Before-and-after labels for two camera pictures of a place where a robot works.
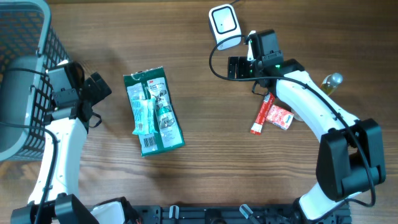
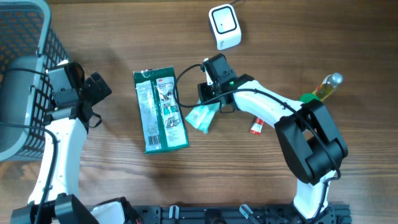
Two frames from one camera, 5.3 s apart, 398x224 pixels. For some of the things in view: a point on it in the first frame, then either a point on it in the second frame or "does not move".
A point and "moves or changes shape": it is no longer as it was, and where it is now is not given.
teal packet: [143, 111] to [201, 116]
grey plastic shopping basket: [28, 48] does not move
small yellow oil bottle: [330, 83] does not move
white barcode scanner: [224, 23] does not move
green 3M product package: [152, 83] moves or changes shape
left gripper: [98, 94] does not move
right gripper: [241, 62] to [203, 91]
